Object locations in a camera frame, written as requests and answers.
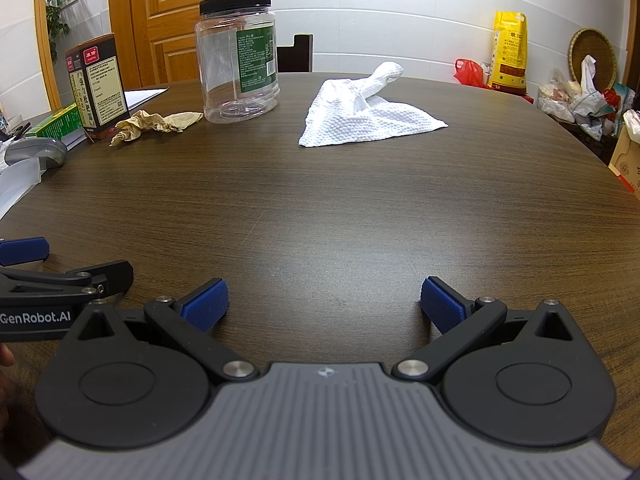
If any clear plastic jar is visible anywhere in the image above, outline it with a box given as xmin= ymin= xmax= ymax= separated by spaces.
xmin=195 ymin=9 xmax=281 ymax=125

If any crumpled brown tissue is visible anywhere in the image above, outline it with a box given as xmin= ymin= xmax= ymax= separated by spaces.
xmin=109 ymin=110 xmax=204 ymax=147

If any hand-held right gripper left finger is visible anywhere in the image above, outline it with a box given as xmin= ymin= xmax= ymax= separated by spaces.
xmin=62 ymin=278 xmax=260 ymax=386

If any heap of filled plastic bags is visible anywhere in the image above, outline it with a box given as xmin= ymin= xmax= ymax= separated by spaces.
xmin=537 ymin=67 xmax=583 ymax=122

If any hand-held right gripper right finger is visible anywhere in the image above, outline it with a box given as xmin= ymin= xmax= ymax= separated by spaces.
xmin=392 ymin=276 xmax=586 ymax=386

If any red plastic bag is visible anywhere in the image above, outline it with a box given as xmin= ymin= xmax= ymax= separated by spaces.
xmin=454 ymin=58 xmax=485 ymax=88

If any yellow rice bag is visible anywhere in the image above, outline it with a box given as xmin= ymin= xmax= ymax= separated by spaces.
xmin=489 ymin=11 xmax=530 ymax=95

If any dark brown carton box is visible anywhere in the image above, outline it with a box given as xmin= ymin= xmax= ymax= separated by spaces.
xmin=65 ymin=33 xmax=131 ymax=141

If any clear plastic bag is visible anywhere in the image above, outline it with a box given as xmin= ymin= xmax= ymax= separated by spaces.
xmin=0 ymin=157 xmax=43 ymax=221

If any green carton box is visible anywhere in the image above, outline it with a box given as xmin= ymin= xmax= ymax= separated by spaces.
xmin=25 ymin=103 xmax=86 ymax=139

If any beige cardboard box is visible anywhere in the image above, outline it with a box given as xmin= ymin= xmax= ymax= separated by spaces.
xmin=609 ymin=110 xmax=640 ymax=193

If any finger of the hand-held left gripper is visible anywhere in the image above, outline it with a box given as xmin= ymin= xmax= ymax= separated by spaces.
xmin=0 ymin=260 xmax=134 ymax=307
xmin=0 ymin=237 xmax=51 ymax=267

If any black jar lid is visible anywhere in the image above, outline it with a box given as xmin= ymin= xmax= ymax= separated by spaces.
xmin=199 ymin=0 xmax=272 ymax=16

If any grey computer mouse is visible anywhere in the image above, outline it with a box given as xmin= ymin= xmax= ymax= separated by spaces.
xmin=4 ymin=137 xmax=68 ymax=170

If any green potted plant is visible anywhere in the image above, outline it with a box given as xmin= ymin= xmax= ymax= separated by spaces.
xmin=44 ymin=0 xmax=83 ymax=41

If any round woven bamboo basket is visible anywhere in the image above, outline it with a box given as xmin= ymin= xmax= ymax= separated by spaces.
xmin=568 ymin=27 xmax=618 ymax=91

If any dark wooden chair back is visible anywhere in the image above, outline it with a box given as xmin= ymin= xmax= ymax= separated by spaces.
xmin=276 ymin=34 xmax=314 ymax=73

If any white paper sheet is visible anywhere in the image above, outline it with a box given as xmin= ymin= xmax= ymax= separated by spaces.
xmin=122 ymin=88 xmax=170 ymax=112

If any orange wooden door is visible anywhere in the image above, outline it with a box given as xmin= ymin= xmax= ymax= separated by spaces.
xmin=107 ymin=0 xmax=246 ymax=88

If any white paper towel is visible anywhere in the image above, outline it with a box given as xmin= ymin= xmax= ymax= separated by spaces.
xmin=298 ymin=61 xmax=449 ymax=148

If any white plastic bag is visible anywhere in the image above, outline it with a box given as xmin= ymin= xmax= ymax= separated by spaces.
xmin=572 ymin=55 xmax=611 ymax=121

